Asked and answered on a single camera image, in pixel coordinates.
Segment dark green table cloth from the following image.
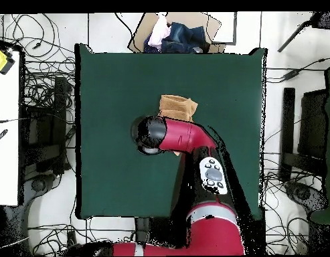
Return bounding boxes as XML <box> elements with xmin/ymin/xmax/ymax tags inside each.
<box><xmin>74</xmin><ymin>44</ymin><xmax>267</xmax><ymax>220</ymax></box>

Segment tan terry towel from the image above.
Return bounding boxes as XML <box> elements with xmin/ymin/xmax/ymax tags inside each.
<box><xmin>158</xmin><ymin>94</ymin><xmax>199</xmax><ymax>157</ymax></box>

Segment black chair frame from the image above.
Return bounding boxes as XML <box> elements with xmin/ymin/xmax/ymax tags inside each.
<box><xmin>279</xmin><ymin>86</ymin><xmax>329</xmax><ymax>183</ymax></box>
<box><xmin>19</xmin><ymin>76</ymin><xmax>76</xmax><ymax>175</ymax></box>

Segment black power strip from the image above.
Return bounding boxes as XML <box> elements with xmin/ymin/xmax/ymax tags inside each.
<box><xmin>66</xmin><ymin>230</ymin><xmax>78</xmax><ymax>255</ymax></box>

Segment brown cardboard box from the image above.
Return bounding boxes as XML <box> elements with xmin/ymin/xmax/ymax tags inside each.
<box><xmin>127</xmin><ymin>11</ymin><xmax>227</xmax><ymax>54</ymax></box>

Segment black tripod stand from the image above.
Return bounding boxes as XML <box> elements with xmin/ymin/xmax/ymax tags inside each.
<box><xmin>277</xmin><ymin>11</ymin><xmax>330</xmax><ymax>53</ymax></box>

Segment blue denim jeans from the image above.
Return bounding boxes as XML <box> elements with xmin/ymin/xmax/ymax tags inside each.
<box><xmin>143</xmin><ymin>21</ymin><xmax>211</xmax><ymax>54</ymax></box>

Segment white side table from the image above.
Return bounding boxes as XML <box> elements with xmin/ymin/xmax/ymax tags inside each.
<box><xmin>0</xmin><ymin>50</ymin><xmax>21</xmax><ymax>206</ymax></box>

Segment yellow emergency stop button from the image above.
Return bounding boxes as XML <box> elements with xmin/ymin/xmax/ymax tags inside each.
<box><xmin>0</xmin><ymin>48</ymin><xmax>16</xmax><ymax>75</ymax></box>

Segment pale pink garment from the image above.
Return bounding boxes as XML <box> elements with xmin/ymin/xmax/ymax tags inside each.
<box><xmin>147</xmin><ymin>13</ymin><xmax>172</xmax><ymax>50</ymax></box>

